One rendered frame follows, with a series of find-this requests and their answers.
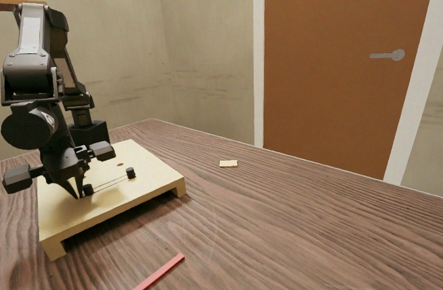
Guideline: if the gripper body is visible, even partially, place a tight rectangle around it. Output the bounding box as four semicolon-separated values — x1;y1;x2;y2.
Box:
2;128;116;194

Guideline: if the cream flat rectangular block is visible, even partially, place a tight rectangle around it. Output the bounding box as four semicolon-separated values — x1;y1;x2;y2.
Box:
219;160;238;168

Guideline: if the pink flat bar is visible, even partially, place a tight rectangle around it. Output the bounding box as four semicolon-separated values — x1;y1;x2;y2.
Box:
133;253;185;290

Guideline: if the light wooden board with holes and black pegs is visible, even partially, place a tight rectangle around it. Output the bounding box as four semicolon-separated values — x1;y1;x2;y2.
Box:
37;139;187;262

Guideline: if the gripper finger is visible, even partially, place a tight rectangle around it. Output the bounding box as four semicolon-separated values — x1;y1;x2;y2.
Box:
74;165;91;197
46;179;78;199

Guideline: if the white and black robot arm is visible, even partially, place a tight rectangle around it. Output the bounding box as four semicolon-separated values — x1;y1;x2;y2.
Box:
0;3;95;184

